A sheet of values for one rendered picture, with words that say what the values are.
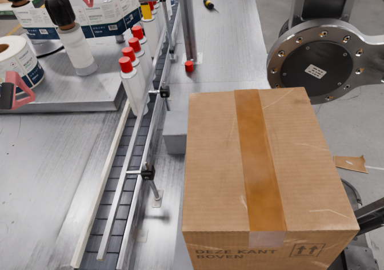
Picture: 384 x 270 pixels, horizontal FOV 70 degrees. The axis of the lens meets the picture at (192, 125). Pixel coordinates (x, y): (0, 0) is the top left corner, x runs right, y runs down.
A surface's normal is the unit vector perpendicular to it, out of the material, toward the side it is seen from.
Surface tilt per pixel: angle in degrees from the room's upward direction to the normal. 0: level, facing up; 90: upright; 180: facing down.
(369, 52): 90
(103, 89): 0
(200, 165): 0
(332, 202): 0
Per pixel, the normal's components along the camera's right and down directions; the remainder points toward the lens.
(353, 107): -0.10, -0.68
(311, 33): -0.18, 0.73
